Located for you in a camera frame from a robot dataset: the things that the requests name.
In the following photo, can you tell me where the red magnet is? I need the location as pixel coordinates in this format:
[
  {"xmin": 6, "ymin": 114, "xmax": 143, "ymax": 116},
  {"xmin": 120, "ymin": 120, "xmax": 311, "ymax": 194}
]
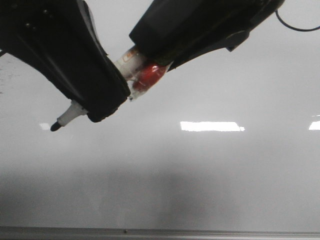
[{"xmin": 129, "ymin": 63, "xmax": 169, "ymax": 101}]

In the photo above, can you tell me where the black whiteboard marker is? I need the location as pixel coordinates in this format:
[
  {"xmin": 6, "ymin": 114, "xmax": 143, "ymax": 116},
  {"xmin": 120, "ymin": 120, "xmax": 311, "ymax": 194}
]
[{"xmin": 50, "ymin": 46, "xmax": 153, "ymax": 132}]

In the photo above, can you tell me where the white whiteboard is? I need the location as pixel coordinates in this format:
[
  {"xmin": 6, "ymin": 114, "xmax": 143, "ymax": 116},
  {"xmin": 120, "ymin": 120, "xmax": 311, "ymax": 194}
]
[{"xmin": 0, "ymin": 0, "xmax": 320, "ymax": 232}]

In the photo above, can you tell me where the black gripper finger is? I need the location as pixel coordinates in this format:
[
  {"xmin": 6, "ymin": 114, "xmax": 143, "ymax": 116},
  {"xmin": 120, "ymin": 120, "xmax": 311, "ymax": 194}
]
[
  {"xmin": 0, "ymin": 0, "xmax": 130, "ymax": 123},
  {"xmin": 129, "ymin": 0, "xmax": 284, "ymax": 70}
]

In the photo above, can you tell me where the black cable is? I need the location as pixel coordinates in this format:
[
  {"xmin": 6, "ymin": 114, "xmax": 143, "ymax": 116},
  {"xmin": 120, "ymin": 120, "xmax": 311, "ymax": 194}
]
[{"xmin": 275, "ymin": 8, "xmax": 320, "ymax": 32}]

